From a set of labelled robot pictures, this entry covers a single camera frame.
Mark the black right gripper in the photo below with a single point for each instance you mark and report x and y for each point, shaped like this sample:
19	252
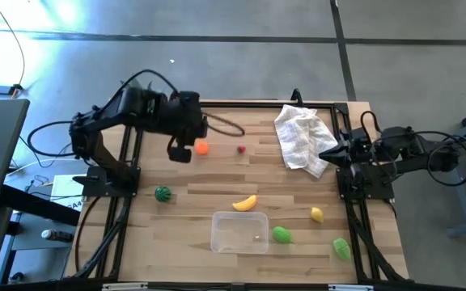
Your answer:
358	149

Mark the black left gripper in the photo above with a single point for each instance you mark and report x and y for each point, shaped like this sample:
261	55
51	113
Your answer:
182	117

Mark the orange toy pumpkin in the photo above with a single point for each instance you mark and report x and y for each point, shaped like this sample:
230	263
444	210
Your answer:
202	148

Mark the yellow toy lemon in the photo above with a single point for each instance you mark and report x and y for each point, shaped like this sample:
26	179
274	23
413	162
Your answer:
317	214

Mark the small red toy strawberry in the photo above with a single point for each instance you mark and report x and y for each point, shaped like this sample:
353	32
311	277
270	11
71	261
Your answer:
241	149

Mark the green striped toy watermelon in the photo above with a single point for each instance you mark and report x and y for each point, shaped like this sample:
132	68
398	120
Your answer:
163	194

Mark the green leafy toy vegetable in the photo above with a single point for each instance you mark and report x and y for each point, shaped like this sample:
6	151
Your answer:
341	249

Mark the green bumpy toy fruit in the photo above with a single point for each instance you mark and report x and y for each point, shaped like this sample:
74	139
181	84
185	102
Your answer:
281	234

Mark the yellow toy banana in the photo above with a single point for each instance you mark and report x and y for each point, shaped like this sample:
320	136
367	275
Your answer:
246	205

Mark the clear plastic tupperware container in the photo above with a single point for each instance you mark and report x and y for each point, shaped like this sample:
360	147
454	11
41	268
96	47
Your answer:
239	232

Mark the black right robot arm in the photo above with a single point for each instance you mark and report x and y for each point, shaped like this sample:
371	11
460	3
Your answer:
403	141

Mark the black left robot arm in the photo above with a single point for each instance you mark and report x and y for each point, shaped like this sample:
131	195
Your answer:
119	107

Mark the white checked cloth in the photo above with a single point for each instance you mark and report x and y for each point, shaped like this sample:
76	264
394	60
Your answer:
303	137

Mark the white paper sheet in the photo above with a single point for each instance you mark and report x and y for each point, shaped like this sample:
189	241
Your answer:
65	190

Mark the black desk beam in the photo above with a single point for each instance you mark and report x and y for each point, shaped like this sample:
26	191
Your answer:
39	204

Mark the small dark bottle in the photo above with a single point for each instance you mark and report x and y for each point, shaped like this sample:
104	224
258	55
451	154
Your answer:
57	235

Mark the grey metal plate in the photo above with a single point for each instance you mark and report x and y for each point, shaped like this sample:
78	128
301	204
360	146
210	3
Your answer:
30	238

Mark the black caster wheel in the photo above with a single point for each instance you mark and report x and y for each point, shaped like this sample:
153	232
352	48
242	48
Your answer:
16	277

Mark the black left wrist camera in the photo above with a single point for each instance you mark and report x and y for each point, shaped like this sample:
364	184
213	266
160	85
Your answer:
179	154

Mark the black clamp bracket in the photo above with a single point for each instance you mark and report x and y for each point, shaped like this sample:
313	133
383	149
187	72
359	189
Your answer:
296	97

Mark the black aluminium table frame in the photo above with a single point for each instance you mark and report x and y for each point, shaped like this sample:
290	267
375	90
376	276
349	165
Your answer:
265	104

